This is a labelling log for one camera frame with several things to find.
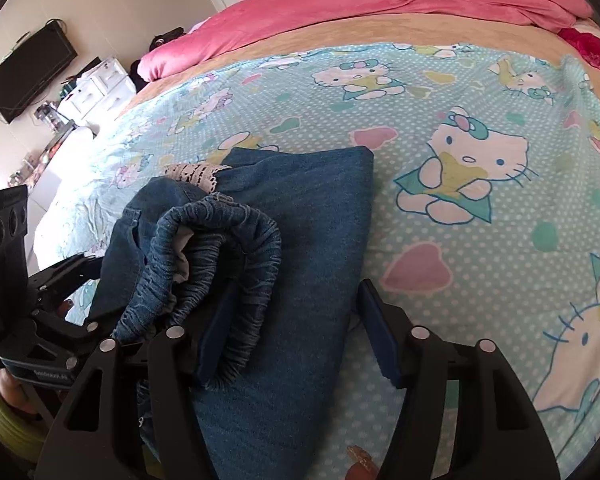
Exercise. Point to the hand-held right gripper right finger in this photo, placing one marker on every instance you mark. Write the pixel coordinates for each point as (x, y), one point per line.
(380, 330)

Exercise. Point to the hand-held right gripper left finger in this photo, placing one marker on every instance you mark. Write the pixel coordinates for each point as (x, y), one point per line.
(215, 340)

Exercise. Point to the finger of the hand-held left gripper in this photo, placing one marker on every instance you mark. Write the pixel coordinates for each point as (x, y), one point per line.
(65, 277)
(92, 330)

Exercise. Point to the blue denim pants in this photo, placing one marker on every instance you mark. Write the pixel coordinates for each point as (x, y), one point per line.
(300, 240)

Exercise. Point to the person's left hand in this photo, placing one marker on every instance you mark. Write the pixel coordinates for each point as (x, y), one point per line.
(15, 392)

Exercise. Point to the white desk with clutter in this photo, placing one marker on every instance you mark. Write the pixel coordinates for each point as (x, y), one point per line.
(55, 170)

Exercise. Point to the cartoon cat printed bedsheet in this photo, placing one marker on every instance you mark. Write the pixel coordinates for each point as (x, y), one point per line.
(480, 260)

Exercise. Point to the small brown patterned object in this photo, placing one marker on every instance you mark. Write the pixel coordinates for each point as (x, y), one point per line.
(362, 462)

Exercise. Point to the black flat television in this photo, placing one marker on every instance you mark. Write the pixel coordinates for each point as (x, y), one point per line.
(30, 75)

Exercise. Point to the white drawer cabinet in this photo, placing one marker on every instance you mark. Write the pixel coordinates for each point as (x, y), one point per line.
(100, 90)

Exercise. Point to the black bag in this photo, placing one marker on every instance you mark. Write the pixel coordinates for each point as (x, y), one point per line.
(167, 37)

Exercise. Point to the red lace cloth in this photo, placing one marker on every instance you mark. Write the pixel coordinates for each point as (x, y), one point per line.
(590, 52)

